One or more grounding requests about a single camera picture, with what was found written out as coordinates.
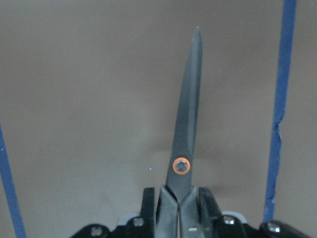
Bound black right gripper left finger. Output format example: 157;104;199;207
140;187;156;238

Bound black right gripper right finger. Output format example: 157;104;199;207
199;187;222;238

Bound grey orange handled scissors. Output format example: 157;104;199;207
155;27;203;238

